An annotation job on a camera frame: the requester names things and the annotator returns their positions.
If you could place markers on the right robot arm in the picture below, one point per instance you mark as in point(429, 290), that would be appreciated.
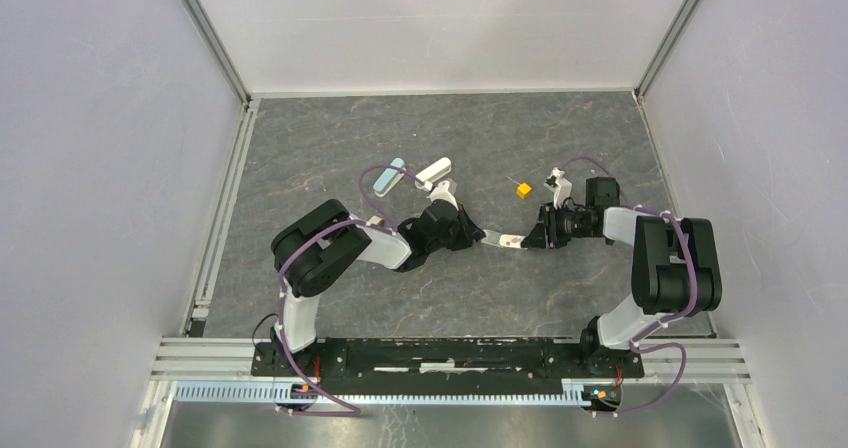
point(675, 272)

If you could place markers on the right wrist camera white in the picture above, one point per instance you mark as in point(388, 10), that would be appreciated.
point(560, 187)

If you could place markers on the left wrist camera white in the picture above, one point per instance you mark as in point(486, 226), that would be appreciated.
point(440, 191)

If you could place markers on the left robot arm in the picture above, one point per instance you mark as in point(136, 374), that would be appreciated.
point(310, 255)

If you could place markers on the light blue stapler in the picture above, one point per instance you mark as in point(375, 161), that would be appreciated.
point(389, 178)

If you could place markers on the white cable tray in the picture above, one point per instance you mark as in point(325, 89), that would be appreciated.
point(295, 394)

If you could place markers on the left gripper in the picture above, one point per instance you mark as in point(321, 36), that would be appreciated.
point(470, 233)

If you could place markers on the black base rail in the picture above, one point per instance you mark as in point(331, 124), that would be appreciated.
point(445, 366)

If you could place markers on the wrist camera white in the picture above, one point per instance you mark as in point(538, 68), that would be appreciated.
point(560, 187)
point(440, 191)

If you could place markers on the staple box grey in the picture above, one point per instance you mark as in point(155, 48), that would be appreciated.
point(492, 238)

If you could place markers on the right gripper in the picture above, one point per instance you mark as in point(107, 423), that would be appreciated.
point(545, 234)

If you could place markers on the white stapler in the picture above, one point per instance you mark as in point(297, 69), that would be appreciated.
point(433, 173)

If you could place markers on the yellow cube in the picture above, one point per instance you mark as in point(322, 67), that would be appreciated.
point(524, 190)

